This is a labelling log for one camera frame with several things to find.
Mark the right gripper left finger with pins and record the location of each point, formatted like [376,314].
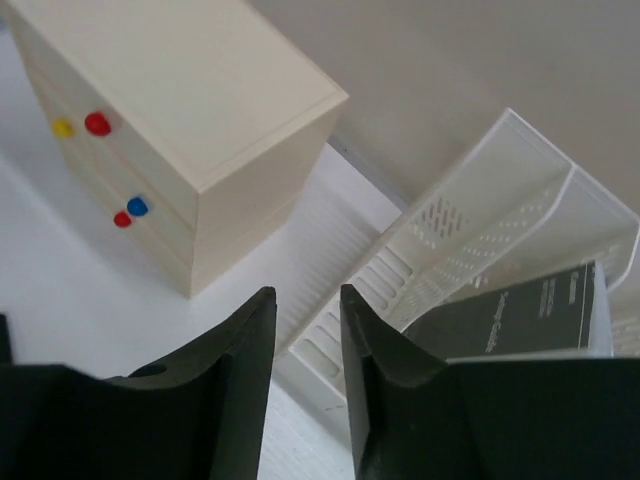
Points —
[210,395]

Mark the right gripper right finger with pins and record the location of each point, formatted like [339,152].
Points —
[394,391]

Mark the drawer blue knob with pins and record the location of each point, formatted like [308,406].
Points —
[140,201]

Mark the small drawer yellow knob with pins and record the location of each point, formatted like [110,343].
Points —
[64,125]

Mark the bottom drawer red knob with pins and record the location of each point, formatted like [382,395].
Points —
[144,235]

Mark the white mesh file organizer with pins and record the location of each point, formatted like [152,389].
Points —
[511,208]

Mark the dark grey booklet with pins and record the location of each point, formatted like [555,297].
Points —
[565,314]

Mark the cream drawer cabinet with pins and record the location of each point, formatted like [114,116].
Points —
[234,107]

